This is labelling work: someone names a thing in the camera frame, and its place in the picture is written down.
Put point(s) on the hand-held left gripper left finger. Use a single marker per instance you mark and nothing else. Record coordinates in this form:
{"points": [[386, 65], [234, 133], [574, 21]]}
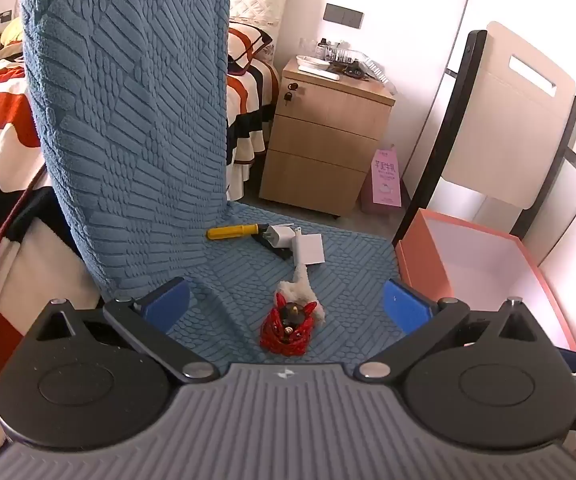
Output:
{"points": [[170, 305]]}

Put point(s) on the striped pillow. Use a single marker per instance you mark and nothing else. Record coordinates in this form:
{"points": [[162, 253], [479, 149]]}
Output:
{"points": [[245, 45]]}

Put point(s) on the pink paper bag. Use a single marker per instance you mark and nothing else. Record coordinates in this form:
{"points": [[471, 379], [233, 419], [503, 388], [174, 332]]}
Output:
{"points": [[385, 180]]}

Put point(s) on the clear plastic packaging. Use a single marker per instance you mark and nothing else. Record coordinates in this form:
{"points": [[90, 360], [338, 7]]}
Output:
{"points": [[355, 55]]}

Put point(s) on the wooden nightstand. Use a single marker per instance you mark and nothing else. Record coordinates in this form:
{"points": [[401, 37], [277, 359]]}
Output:
{"points": [[318, 135]]}

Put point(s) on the red toy figurine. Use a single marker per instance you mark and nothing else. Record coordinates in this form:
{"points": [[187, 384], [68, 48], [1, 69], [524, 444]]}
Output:
{"points": [[275, 332]]}

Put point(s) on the orange box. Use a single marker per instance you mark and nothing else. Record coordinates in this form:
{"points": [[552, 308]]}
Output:
{"points": [[422, 255]]}

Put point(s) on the blue textured chair cover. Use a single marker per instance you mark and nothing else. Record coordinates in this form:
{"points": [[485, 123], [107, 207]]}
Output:
{"points": [[133, 110]]}

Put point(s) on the white long box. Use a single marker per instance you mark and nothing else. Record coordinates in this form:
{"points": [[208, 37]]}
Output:
{"points": [[320, 71]]}

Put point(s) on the white small box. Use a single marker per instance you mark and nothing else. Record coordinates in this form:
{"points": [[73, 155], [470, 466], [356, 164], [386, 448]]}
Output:
{"points": [[310, 249]]}

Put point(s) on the black slim lighter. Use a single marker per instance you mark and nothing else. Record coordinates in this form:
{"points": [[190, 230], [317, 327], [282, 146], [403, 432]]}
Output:
{"points": [[284, 255]]}

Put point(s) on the white fluffy plush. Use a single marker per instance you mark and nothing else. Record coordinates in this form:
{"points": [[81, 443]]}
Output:
{"points": [[300, 287]]}

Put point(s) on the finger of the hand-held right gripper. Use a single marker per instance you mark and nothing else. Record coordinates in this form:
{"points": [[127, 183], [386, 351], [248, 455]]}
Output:
{"points": [[571, 360]]}

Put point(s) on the small padlock with keys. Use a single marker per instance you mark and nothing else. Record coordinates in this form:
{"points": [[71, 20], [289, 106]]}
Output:
{"points": [[289, 96]]}

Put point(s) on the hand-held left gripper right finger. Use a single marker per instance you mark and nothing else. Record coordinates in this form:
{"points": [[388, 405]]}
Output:
{"points": [[407, 307]]}

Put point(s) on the grey wall switch panel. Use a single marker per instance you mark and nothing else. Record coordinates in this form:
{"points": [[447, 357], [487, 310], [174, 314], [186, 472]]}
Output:
{"points": [[344, 15]]}

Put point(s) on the yellow pillow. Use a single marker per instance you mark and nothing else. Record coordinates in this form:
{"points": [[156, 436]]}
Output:
{"points": [[13, 32]]}

